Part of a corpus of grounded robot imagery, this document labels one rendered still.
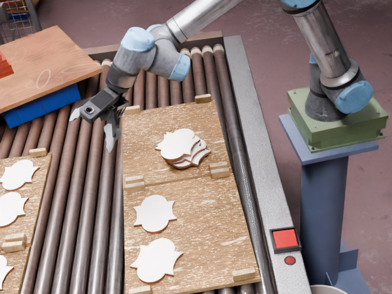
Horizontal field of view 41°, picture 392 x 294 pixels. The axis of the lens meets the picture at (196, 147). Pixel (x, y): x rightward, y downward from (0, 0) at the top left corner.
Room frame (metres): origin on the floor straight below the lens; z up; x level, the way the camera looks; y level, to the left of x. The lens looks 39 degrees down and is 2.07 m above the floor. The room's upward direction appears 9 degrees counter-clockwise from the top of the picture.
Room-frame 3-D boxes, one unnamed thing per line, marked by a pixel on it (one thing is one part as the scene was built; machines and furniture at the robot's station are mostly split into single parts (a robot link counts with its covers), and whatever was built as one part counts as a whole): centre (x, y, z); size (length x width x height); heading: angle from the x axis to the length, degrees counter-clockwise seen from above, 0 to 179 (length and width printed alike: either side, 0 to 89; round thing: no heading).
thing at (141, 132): (1.43, 0.08, 0.93); 0.41 x 0.35 x 0.02; 1
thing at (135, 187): (1.20, 0.20, 0.95); 0.06 x 0.02 x 0.03; 92
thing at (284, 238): (0.93, -0.21, 0.92); 0.06 x 0.06 x 0.01; 88
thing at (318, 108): (1.44, -0.47, 1.01); 0.15 x 0.15 x 0.10
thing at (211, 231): (1.01, 0.07, 0.93); 0.41 x 0.35 x 0.02; 2
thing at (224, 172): (1.21, -0.06, 0.95); 0.06 x 0.02 x 0.03; 92
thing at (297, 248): (0.93, -0.21, 0.92); 0.08 x 0.08 x 0.02; 88
